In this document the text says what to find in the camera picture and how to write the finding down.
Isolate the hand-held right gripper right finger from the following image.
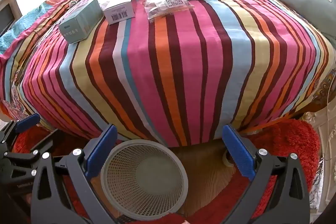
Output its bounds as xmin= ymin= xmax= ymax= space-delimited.
xmin=219 ymin=124 xmax=311 ymax=224

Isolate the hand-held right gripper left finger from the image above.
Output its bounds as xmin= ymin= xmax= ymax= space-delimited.
xmin=31 ymin=124 xmax=124 ymax=224

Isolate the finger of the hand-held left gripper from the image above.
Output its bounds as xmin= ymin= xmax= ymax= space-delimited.
xmin=0 ymin=113 xmax=41 ymax=148
xmin=4 ymin=129 xmax=62 ymax=161

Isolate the grey mesh wastebasket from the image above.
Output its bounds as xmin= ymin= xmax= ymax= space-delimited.
xmin=100 ymin=139 xmax=189 ymax=220

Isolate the red shaggy rug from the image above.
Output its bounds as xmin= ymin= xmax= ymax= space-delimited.
xmin=10 ymin=119 xmax=321 ymax=224

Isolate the folded turquoise orange quilt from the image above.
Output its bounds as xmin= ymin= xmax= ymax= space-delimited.
xmin=0 ymin=0 xmax=105 ymax=62

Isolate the teal cardboard box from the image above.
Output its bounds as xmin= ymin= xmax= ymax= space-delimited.
xmin=58 ymin=0 xmax=104 ymax=44

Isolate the white barcode box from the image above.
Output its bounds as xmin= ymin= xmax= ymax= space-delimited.
xmin=98 ymin=0 xmax=135 ymax=25

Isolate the clear plastic bag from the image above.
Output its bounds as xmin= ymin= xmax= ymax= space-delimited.
xmin=144 ymin=0 xmax=195 ymax=23

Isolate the white carved bed frame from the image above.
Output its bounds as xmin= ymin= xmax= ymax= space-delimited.
xmin=302 ymin=106 xmax=336 ymax=188

